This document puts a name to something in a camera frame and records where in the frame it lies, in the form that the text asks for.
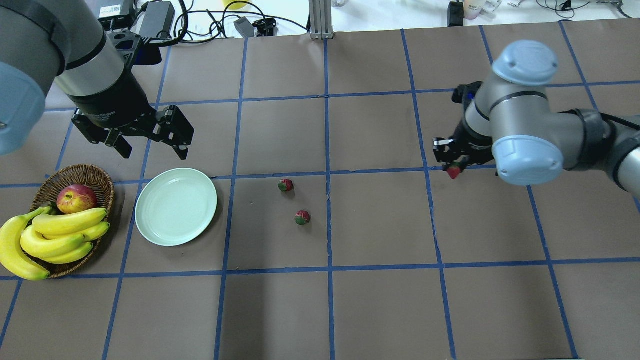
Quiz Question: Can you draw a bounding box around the pale green plate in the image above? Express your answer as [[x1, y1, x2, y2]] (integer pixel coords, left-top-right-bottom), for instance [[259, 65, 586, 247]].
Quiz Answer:
[[134, 168, 218, 247]]

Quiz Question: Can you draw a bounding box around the red yellow apple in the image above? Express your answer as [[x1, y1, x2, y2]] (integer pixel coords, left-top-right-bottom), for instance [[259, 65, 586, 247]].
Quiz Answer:
[[55, 184, 98, 214]]

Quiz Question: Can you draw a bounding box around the yellow banana bunch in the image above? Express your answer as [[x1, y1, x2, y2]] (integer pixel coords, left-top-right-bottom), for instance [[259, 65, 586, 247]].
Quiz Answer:
[[0, 206, 111, 281]]

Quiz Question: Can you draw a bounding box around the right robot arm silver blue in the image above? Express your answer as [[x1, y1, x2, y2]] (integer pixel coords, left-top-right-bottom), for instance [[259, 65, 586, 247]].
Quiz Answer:
[[432, 39, 640, 198]]

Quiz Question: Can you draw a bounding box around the brown wicker basket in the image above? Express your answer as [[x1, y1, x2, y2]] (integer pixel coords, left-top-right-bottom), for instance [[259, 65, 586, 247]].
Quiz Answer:
[[29, 164, 116, 279]]

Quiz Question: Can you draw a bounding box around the aluminium frame post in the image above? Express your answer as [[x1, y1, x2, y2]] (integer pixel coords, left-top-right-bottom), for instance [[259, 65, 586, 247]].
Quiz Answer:
[[308, 0, 335, 40]]

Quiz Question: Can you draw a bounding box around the red strawberry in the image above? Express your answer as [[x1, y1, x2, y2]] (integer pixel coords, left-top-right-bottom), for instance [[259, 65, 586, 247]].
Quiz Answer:
[[445, 162, 464, 180], [294, 210, 312, 226], [278, 178, 295, 193]]

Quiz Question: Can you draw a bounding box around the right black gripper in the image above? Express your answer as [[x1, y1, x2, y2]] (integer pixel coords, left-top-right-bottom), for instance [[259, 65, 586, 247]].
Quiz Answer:
[[433, 82, 494, 168]]

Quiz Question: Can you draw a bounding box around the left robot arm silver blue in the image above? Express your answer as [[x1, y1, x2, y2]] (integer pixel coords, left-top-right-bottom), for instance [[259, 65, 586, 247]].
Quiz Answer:
[[0, 0, 195, 160]]

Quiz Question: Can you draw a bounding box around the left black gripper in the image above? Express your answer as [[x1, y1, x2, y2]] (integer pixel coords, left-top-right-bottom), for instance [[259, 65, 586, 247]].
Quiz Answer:
[[71, 72, 195, 161]]

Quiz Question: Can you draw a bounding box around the black power adapter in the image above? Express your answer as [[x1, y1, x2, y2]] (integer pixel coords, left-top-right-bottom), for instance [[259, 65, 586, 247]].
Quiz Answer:
[[132, 0, 176, 39]]

